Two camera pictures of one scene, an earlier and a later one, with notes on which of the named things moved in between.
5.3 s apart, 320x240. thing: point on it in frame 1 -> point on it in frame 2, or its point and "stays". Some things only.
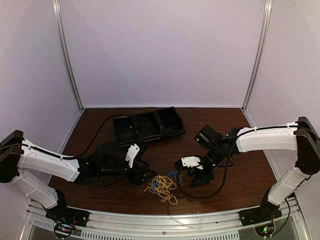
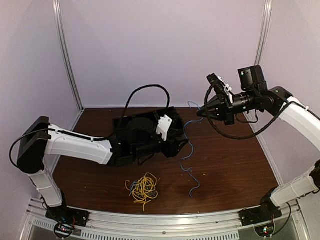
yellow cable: (163, 185) -> (144, 189)
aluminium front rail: (103, 225) stays
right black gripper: (200, 176) -> (224, 109)
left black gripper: (138, 179) -> (172, 149)
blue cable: (155, 183) -> (192, 149)
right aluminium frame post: (267, 16) stays
